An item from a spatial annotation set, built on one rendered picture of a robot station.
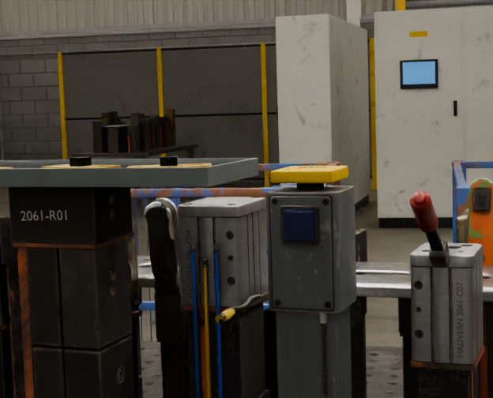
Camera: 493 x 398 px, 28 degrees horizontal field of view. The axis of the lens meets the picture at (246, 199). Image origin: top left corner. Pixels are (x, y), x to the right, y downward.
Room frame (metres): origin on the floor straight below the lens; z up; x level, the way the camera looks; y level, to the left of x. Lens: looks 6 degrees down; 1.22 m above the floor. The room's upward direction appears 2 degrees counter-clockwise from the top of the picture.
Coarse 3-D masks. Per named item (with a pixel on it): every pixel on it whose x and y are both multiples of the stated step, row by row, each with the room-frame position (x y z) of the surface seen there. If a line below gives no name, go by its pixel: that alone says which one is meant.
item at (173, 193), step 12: (264, 168) 4.31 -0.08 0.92; (276, 168) 4.30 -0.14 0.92; (132, 192) 3.23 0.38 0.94; (144, 192) 3.22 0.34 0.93; (156, 192) 3.21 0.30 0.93; (168, 192) 3.20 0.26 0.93; (180, 192) 3.19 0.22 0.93; (192, 192) 3.18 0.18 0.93; (204, 192) 3.17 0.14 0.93; (216, 192) 3.16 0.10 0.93; (228, 192) 3.15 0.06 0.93; (240, 192) 3.14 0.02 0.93; (252, 192) 3.13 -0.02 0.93; (264, 192) 3.12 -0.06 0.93; (144, 300) 3.25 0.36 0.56; (264, 300) 3.71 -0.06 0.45
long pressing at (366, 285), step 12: (144, 264) 1.37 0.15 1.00; (360, 264) 1.30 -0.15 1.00; (372, 264) 1.30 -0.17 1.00; (384, 264) 1.30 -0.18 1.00; (396, 264) 1.30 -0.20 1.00; (408, 264) 1.29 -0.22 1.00; (144, 276) 1.25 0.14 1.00; (360, 276) 1.21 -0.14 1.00; (372, 276) 1.21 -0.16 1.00; (384, 276) 1.21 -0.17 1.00; (396, 276) 1.20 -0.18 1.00; (408, 276) 1.20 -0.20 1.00; (492, 276) 1.18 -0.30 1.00; (360, 288) 1.15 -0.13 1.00; (372, 288) 1.14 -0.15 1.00; (384, 288) 1.14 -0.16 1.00; (396, 288) 1.13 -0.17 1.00; (408, 288) 1.13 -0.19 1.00; (492, 288) 1.10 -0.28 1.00; (492, 300) 1.09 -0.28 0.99
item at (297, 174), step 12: (288, 168) 0.92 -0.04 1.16; (300, 168) 0.91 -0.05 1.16; (312, 168) 0.91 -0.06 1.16; (324, 168) 0.90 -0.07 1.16; (336, 168) 0.90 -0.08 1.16; (276, 180) 0.90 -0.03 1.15; (288, 180) 0.89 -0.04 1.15; (300, 180) 0.89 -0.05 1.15; (312, 180) 0.88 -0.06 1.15; (324, 180) 0.88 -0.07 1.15; (336, 180) 0.89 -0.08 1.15
